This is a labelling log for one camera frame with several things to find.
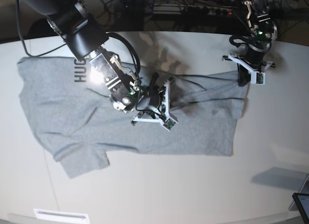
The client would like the gripper body, image right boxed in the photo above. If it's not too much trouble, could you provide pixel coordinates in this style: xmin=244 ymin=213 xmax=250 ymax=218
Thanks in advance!
xmin=243 ymin=42 xmax=271 ymax=70

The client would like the gripper body, image left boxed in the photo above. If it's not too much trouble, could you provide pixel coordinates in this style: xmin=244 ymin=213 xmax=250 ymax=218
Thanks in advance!
xmin=137 ymin=87 xmax=166 ymax=115

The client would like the grey T-shirt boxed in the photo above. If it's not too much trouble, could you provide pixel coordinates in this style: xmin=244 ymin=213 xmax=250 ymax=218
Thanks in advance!
xmin=16 ymin=56 xmax=250 ymax=179

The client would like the black robot arm, image left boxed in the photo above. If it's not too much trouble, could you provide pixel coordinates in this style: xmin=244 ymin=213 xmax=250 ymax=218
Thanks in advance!
xmin=15 ymin=0 xmax=163 ymax=118

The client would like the black tablet screen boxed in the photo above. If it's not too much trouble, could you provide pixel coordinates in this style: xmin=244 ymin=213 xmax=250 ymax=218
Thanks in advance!
xmin=292 ymin=193 xmax=309 ymax=224

